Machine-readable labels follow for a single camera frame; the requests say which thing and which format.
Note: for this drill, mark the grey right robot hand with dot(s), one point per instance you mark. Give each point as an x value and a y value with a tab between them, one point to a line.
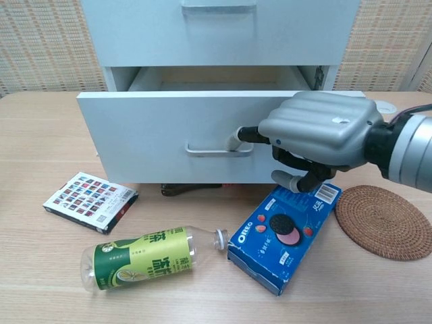
320	131

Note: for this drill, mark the flat box with photo grid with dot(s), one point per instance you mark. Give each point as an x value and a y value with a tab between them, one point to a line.
91	202

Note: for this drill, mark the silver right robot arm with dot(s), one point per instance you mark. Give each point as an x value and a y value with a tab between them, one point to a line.
408	148

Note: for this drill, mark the empty bottle with green label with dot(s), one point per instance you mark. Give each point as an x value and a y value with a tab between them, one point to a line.
141	258

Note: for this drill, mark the round woven rattan coaster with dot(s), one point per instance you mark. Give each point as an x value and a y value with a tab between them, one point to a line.
384	221

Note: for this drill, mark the blue Oreo cookie box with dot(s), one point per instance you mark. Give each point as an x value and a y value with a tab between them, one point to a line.
276	233

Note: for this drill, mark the cola bottle with red label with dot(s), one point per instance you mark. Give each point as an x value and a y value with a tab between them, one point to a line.
175	189

